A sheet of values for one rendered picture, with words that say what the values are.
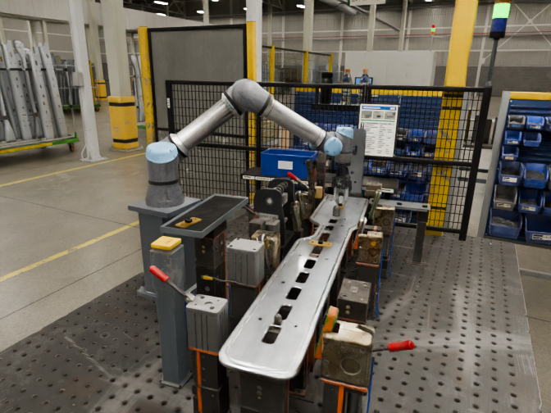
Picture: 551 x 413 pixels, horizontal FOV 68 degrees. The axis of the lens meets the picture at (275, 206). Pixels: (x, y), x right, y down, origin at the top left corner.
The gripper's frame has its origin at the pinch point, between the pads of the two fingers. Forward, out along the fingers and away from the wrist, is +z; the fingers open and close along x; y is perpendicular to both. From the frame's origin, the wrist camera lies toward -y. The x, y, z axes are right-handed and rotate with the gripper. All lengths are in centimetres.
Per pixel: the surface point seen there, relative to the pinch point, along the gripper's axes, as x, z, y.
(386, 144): 16, -20, -55
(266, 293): -8, 2, 87
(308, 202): -14.8, 1.0, 2.9
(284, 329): 2, 1, 102
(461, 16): 46, -86, -59
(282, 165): -40, -7, -35
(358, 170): 4.6, -9.6, -26.7
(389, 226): 23.3, 6.1, 8.4
